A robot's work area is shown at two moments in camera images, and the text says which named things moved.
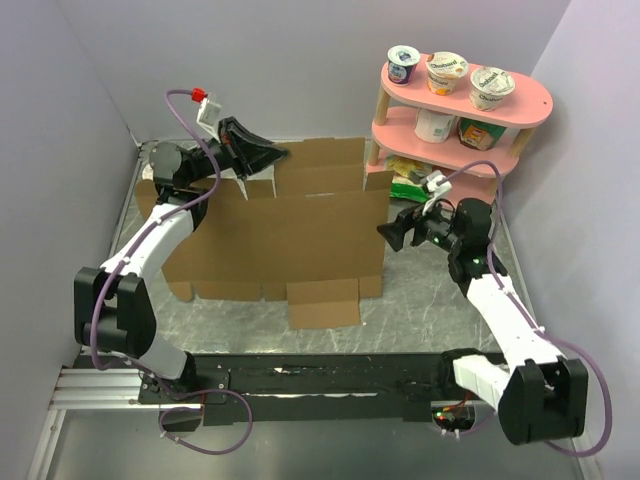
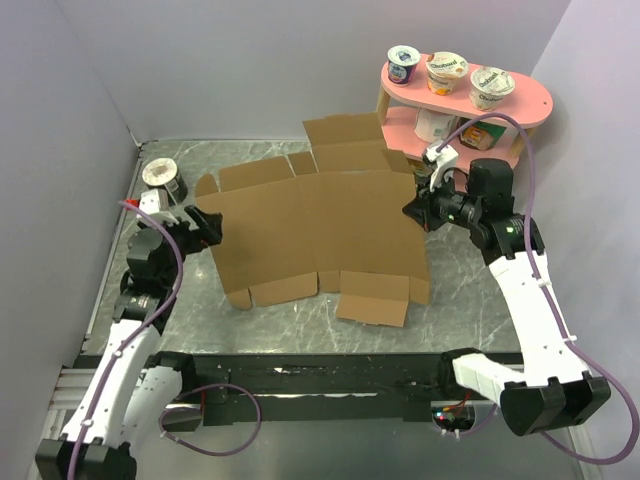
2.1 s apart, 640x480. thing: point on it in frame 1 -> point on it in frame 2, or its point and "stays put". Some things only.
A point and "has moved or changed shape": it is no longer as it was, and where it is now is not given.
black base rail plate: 334,386 stays put
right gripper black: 394,232 -> 423,211
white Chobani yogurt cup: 489,86 stays put
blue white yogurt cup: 401,63 stays put
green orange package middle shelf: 477,134 stays put
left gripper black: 245,148 -> 209,229
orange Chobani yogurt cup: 443,68 stays put
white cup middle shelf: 433,127 stays put
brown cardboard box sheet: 315,244 has moved or changed shape
